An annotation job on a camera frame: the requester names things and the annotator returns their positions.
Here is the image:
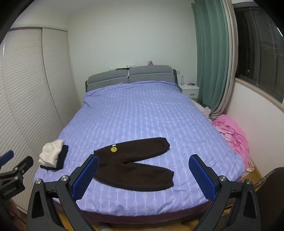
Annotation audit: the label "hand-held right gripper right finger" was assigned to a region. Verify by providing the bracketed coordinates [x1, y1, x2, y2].
[188, 154, 261, 231]

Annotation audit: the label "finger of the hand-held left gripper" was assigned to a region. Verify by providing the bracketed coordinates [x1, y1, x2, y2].
[0, 150, 14, 166]
[0, 156, 34, 180]

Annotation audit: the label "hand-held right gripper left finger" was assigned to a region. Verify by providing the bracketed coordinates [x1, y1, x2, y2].
[26, 154, 99, 231]

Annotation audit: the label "dark brown pants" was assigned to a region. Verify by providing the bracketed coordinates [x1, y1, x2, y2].
[93, 137, 174, 192]

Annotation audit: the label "navy folded garment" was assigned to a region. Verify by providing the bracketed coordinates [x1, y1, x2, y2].
[40, 145, 69, 171]

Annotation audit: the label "white folded garment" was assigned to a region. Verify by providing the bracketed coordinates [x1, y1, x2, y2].
[38, 140, 65, 168]

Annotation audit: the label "pink blanket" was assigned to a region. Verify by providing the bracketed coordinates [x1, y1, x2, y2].
[211, 114, 250, 172]

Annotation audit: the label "dark bed base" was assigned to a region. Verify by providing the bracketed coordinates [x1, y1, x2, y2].
[53, 195, 222, 225]

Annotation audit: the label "pale pink cloth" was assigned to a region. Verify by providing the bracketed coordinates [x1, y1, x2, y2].
[193, 100, 211, 118]

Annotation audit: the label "dark chair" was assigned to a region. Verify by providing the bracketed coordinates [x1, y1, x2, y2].
[253, 166, 284, 231]

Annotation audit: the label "white louvred wardrobe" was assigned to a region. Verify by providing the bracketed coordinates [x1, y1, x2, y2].
[0, 27, 80, 215]

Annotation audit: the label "purple patterned bed sheet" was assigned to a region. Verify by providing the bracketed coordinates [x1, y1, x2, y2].
[33, 80, 245, 217]

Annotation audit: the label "white nightstand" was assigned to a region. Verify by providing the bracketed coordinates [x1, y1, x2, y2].
[179, 84, 200, 98]

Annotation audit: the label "grey padded headboard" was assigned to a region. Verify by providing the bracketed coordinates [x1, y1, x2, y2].
[85, 65, 180, 92]

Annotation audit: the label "green curtain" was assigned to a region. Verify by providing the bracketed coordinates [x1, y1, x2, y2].
[191, 0, 230, 111]

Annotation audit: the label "beige curtain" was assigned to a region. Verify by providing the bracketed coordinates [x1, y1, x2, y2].
[209, 0, 238, 121]

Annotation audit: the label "dark window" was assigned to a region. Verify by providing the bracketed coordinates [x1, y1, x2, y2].
[232, 2, 284, 105]

